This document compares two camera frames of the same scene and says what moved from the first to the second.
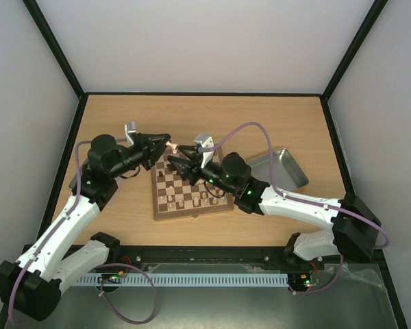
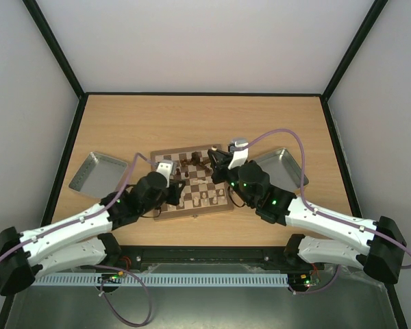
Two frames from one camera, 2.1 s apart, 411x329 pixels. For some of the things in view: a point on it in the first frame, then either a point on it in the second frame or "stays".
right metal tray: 288,175 stays
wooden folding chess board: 174,197 stays
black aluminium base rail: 251,254 stays
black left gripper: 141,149 to 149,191
